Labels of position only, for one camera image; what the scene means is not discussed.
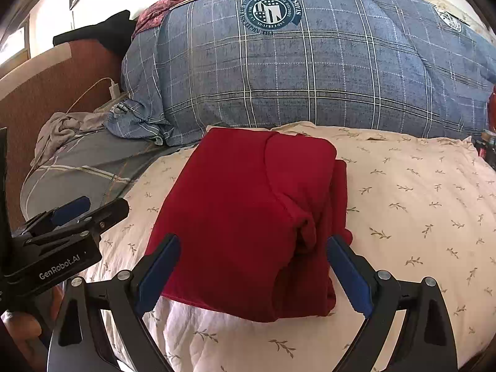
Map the white charger cable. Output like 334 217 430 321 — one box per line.
66 77 115 115

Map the grey crumpled cloth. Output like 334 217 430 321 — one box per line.
30 101 125 171

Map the grey striped bedsheet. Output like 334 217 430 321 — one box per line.
20 126 198 221

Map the cream leaf-print cloth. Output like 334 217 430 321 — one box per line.
79 121 496 372

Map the maroon patterned cloth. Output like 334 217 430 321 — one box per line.
132 0 202 39

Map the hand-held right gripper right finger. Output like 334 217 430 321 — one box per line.
325 236 460 372

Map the person's left hand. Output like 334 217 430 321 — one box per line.
0 310 49 372

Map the black garment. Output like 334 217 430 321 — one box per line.
52 10 138 53

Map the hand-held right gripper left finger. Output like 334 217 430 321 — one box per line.
46 233 182 372

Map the brown headboard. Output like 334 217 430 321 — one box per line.
0 42 128 233

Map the window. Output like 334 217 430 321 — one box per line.
0 15 32 66

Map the red garment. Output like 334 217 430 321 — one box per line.
146 127 353 323

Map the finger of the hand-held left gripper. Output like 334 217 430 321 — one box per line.
23 197 91 238
64 197 130 241

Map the red object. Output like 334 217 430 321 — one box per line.
487 85 496 132

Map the blue plaid duvet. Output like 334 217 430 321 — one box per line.
106 0 496 147

